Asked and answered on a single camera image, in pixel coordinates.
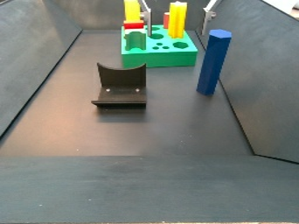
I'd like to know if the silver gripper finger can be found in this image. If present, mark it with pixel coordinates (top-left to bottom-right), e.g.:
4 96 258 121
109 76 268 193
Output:
200 0 219 35
139 0 152 36

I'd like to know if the blue hexagon prism block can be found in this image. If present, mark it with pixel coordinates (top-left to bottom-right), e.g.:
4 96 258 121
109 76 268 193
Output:
196 29 232 95

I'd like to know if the green foam shape board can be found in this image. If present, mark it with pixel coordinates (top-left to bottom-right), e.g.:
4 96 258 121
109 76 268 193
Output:
120 24 197 68

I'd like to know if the yellow rectangular prism block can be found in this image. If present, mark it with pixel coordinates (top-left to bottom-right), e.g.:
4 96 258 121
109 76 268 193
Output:
124 0 140 21

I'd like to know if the red square block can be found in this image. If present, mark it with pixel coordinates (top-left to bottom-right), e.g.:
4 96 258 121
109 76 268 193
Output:
124 20 144 29

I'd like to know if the yellow star prism block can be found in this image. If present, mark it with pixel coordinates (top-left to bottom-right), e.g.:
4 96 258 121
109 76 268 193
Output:
168 1 187 39

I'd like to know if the green notched block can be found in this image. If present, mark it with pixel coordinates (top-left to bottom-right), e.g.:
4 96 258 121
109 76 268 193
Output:
125 31 145 51

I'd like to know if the black curved stand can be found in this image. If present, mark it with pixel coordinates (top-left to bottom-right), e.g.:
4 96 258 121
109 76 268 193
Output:
91 63 147 107

